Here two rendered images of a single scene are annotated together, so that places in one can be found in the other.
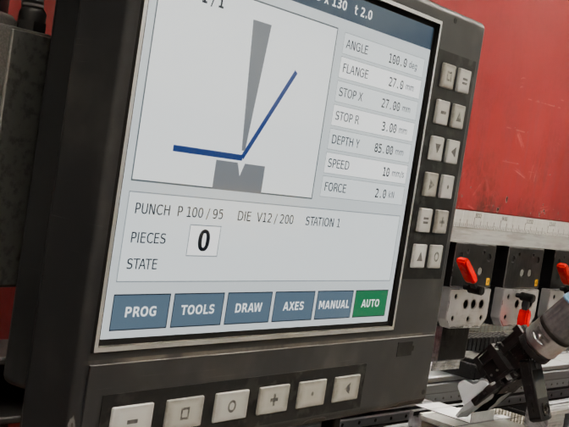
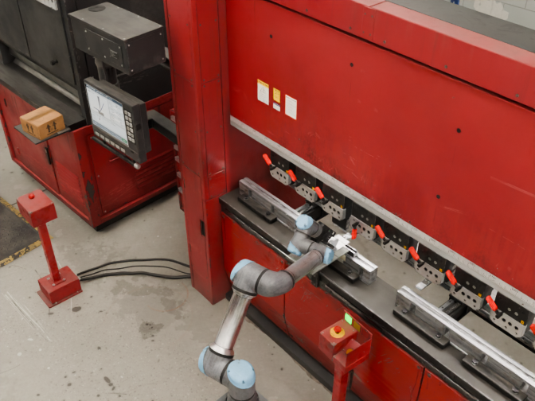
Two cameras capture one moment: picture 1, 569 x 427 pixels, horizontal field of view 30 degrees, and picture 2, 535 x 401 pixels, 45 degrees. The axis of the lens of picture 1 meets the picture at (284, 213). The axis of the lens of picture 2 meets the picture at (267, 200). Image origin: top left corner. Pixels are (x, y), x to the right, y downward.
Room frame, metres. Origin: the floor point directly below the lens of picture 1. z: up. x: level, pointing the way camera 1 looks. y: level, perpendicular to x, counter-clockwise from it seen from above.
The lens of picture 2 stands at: (2.08, -2.96, 3.21)
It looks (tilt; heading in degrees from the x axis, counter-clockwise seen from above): 37 degrees down; 98
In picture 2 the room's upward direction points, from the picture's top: straight up
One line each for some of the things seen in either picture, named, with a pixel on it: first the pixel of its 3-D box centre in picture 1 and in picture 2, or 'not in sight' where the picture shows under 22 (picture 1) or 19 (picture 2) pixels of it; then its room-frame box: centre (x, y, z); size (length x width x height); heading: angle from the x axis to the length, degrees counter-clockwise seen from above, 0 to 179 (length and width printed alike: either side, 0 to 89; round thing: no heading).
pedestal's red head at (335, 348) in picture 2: not in sight; (345, 341); (2.17, -0.83, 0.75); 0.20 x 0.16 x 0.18; 134
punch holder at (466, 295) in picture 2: not in sight; (472, 284); (2.68, -0.88, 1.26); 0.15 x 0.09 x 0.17; 139
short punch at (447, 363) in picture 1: (449, 346); (340, 221); (2.10, -0.36, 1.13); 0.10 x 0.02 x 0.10; 139
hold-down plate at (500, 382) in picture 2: not in sight; (493, 379); (2.82, -1.07, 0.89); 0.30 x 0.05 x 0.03; 139
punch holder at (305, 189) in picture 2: not in sight; (310, 181); (1.93, -0.22, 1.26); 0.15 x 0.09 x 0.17; 139
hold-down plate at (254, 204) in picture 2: not in sight; (256, 208); (1.61, -0.01, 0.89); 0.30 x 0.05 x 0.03; 139
